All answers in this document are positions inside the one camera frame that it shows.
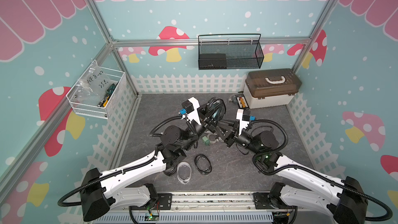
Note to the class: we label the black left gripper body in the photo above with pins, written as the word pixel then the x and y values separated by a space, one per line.
pixel 207 124

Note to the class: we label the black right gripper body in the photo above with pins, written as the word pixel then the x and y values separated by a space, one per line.
pixel 235 137

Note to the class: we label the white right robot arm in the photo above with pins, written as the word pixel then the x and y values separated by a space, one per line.
pixel 342 199

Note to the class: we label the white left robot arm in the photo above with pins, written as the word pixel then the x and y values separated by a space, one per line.
pixel 102 191

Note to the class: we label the black yellow battery charger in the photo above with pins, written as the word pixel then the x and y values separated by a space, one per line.
pixel 242 103

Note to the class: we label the brown lid storage box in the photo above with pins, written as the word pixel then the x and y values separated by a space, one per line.
pixel 268 88

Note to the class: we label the black box in basket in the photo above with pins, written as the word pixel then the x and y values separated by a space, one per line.
pixel 212 61

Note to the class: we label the green tool in basket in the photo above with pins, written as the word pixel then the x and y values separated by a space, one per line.
pixel 107 96

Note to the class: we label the clear labelled plastic bag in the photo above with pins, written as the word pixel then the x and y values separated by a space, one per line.
pixel 93 83

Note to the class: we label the green wall charger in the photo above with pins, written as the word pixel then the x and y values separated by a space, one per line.
pixel 206 141

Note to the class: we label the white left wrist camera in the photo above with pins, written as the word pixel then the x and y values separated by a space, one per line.
pixel 190 112

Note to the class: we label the black wire mesh wall basket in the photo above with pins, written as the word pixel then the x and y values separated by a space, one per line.
pixel 243 51

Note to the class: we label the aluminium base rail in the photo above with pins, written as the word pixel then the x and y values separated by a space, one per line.
pixel 205 207

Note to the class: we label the white wire wall basket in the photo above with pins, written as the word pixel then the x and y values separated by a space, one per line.
pixel 89 107

